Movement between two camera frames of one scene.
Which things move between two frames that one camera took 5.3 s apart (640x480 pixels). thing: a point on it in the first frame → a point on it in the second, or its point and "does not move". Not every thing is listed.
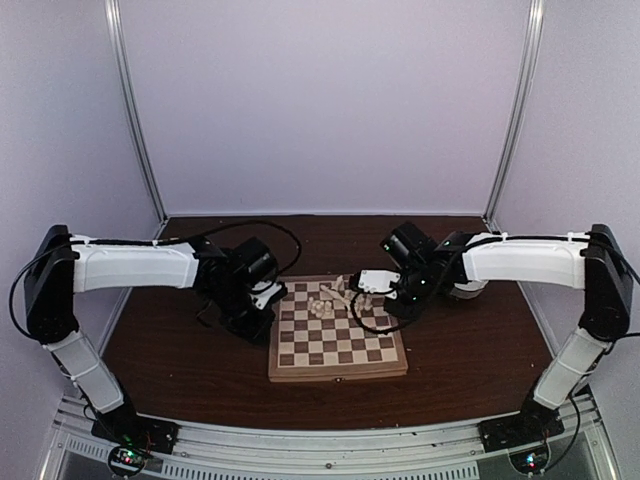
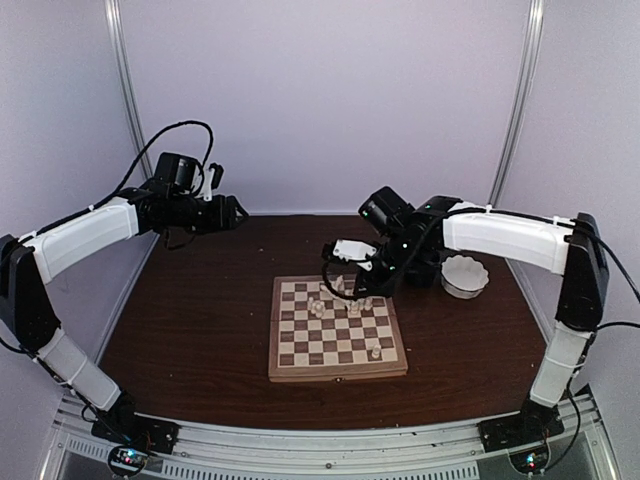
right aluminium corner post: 520,116 does not move
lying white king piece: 334,294 does not move
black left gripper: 255,331 → 223,216
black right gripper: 408,312 → 378,288
